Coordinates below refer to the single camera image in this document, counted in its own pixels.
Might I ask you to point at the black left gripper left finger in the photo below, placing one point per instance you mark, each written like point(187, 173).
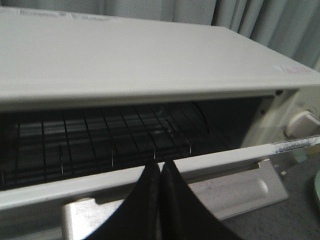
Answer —
point(136, 217)

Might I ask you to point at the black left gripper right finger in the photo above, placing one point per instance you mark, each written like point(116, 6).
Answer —
point(182, 214)

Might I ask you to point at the oven glass door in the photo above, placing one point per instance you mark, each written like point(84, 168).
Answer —
point(229, 183)

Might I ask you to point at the white toaster oven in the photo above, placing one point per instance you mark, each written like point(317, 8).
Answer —
point(55, 60)

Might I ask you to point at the lower oven knob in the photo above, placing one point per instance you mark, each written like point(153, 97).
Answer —
point(303, 124)

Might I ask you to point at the light green plate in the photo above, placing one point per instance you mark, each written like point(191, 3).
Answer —
point(313, 191)

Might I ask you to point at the metal wire oven rack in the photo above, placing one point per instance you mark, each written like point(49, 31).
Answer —
point(45, 146)

